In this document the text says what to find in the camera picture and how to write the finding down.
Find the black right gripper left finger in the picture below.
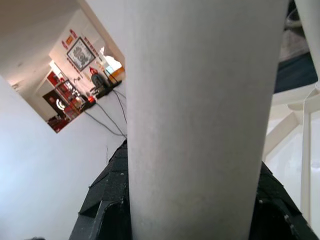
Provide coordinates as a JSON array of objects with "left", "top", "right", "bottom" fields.
[{"left": 68, "top": 138, "right": 133, "bottom": 240}]

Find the white plastic children table top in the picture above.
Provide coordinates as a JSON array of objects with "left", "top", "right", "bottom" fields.
[{"left": 259, "top": 81, "right": 320, "bottom": 233}]

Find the black router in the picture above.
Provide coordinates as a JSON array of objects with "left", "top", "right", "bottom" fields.
[{"left": 94, "top": 67, "right": 124, "bottom": 100}]

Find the black framed wall picture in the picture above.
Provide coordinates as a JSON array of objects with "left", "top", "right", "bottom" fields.
[{"left": 66, "top": 36, "right": 97, "bottom": 72}]

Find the white plastic table leg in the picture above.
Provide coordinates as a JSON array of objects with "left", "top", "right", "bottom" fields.
[
  {"left": 124, "top": 0, "right": 291, "bottom": 240},
  {"left": 293, "top": 0, "right": 320, "bottom": 85}
]

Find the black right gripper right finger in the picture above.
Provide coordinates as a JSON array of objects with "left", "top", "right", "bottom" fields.
[{"left": 248, "top": 159, "right": 320, "bottom": 240}]

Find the red display shelf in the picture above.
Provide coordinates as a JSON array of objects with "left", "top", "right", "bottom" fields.
[{"left": 37, "top": 69, "right": 86, "bottom": 132}]

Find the black wall cable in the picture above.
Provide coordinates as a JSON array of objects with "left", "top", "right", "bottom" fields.
[{"left": 83, "top": 88, "right": 128, "bottom": 138}]

